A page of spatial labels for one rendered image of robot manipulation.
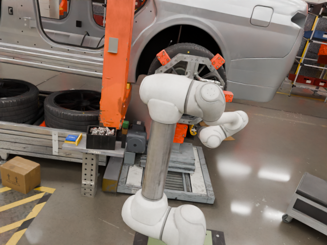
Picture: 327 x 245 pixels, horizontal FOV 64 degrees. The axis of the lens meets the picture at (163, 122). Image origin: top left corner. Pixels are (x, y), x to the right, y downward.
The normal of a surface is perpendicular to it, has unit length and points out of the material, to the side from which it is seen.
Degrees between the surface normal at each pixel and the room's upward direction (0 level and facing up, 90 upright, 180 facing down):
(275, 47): 90
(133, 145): 90
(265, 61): 90
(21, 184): 90
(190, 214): 6
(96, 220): 0
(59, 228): 0
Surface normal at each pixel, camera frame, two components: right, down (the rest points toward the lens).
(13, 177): -0.30, 0.35
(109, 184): 0.00, 0.41
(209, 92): 0.00, -0.24
